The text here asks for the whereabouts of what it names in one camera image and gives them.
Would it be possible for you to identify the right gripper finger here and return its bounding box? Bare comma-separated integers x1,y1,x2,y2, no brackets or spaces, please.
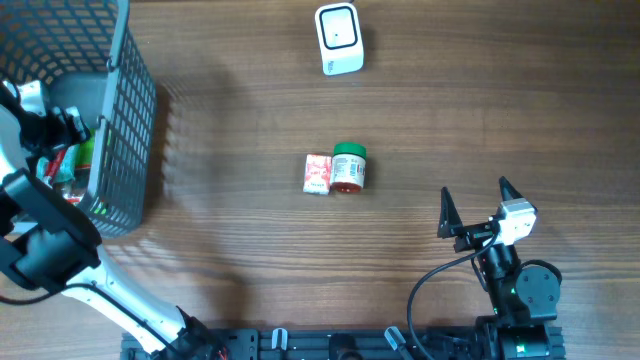
437,187,463,238
499,176,523,201

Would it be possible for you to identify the red stick sachet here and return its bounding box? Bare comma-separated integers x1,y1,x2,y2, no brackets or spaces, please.
43,149,67,186

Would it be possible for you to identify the green candy bag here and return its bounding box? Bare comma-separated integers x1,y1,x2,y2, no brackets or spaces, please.
56,131,95,205

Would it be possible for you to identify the green lid jar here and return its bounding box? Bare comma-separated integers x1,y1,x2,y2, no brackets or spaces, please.
330,142,367,193

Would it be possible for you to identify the red white tissue packet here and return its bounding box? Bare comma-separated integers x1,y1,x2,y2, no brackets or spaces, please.
303,154,332,195

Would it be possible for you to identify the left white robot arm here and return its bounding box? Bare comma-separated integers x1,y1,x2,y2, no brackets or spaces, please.
1,75,223,359

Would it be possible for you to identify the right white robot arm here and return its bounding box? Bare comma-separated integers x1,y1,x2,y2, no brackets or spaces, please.
438,177,566,359

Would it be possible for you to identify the white barcode scanner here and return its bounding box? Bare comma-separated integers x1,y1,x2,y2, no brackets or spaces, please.
314,2,364,76

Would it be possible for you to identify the grey plastic mesh basket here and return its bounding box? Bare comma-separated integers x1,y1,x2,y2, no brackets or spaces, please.
1,0,157,238

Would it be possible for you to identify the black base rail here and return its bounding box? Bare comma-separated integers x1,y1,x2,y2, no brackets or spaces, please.
120,325,566,360

